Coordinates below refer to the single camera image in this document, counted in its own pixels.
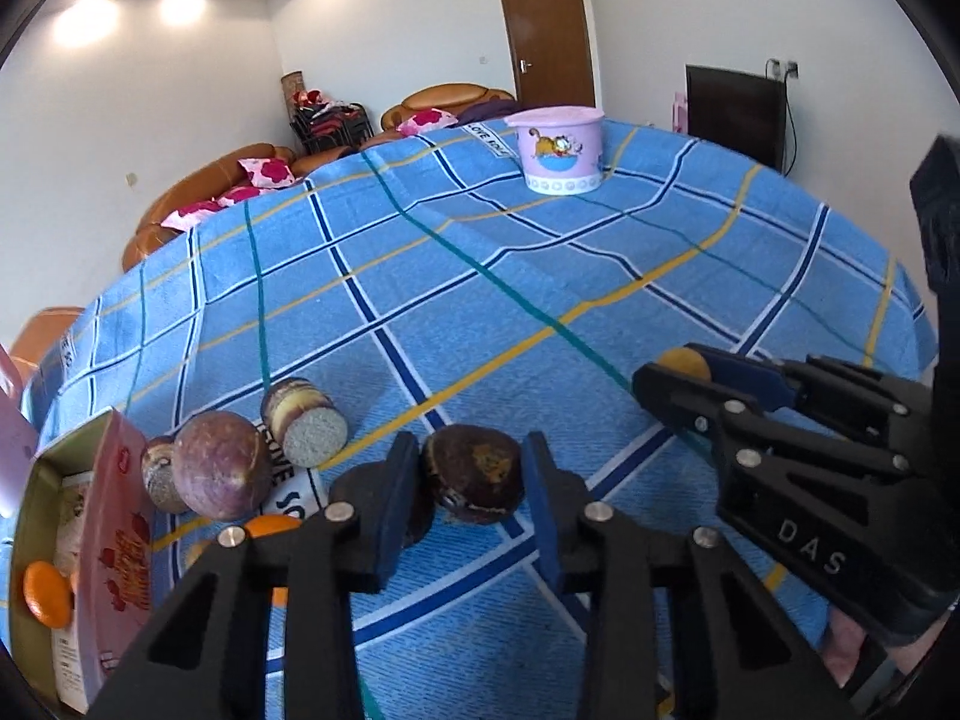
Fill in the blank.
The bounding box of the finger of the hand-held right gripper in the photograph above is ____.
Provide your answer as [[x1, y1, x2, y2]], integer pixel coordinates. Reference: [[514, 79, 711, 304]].
[[694, 343, 935, 455], [632, 361, 920, 481]]

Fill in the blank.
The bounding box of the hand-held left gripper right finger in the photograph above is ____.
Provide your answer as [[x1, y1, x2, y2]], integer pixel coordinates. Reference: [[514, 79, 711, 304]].
[[521, 431, 856, 720]]

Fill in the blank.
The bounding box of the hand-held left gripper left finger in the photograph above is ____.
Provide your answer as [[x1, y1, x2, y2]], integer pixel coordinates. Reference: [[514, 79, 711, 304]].
[[86, 431, 436, 720]]

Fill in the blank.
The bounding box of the tan round fruit piece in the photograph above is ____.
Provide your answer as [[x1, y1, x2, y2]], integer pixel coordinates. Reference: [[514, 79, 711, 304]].
[[670, 349, 713, 383]]

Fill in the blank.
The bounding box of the dark brown round fruit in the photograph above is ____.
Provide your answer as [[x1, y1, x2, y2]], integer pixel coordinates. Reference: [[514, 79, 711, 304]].
[[420, 424, 524, 526]]

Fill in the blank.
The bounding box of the orange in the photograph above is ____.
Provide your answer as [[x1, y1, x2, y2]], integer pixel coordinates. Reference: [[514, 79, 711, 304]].
[[184, 514, 305, 608], [22, 561, 74, 627]]

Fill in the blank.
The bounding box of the striped maroon cut fruit piece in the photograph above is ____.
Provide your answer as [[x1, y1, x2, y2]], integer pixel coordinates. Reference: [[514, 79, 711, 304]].
[[260, 377, 350, 468]]

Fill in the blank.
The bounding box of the pink tin box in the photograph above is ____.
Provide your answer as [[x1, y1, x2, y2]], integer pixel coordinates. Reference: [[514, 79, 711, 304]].
[[11, 406, 155, 717]]

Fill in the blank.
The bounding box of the person's right hand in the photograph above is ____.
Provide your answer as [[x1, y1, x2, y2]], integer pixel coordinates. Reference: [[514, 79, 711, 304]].
[[821, 606, 899, 691]]

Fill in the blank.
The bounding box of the purple round fruit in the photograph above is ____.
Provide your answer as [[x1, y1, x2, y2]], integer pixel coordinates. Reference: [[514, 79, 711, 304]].
[[172, 411, 272, 520]]

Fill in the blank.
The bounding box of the blue checked tablecloth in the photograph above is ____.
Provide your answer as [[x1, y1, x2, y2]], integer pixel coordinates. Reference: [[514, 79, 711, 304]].
[[0, 118, 938, 720]]

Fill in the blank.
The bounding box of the small cut fruit piece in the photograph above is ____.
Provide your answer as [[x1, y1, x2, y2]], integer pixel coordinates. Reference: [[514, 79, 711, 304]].
[[141, 435, 188, 515]]

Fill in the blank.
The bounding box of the black television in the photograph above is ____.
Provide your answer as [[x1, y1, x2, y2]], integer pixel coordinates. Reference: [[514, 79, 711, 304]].
[[685, 64, 787, 173]]

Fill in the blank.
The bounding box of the pink cartoon cat bucket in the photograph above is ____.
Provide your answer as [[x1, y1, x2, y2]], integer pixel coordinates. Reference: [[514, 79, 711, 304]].
[[504, 105, 607, 197]]

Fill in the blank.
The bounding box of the printed picture leaflet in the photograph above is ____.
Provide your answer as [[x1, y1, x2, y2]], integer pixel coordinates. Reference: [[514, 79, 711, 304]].
[[56, 469, 98, 563]]

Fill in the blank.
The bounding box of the dark purple cushion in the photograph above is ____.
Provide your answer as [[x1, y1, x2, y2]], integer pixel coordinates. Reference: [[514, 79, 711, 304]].
[[456, 100, 518, 125]]

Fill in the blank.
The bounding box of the long brown leather sofa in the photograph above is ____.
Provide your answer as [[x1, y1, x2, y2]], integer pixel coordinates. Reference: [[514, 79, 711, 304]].
[[122, 142, 361, 271]]

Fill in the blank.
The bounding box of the stack of dark chairs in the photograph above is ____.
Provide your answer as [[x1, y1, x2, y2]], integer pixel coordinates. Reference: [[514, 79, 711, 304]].
[[289, 90, 376, 155]]

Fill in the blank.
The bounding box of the short brown leather sofa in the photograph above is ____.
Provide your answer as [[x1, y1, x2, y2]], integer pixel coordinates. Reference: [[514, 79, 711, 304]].
[[381, 82, 518, 132]]

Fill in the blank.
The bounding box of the brown wooden door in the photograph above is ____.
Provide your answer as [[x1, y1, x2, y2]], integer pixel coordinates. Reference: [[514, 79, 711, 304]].
[[497, 0, 597, 110]]

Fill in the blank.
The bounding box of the black power cable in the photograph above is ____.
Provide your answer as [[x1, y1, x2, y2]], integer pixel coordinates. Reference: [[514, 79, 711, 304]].
[[765, 56, 800, 173]]

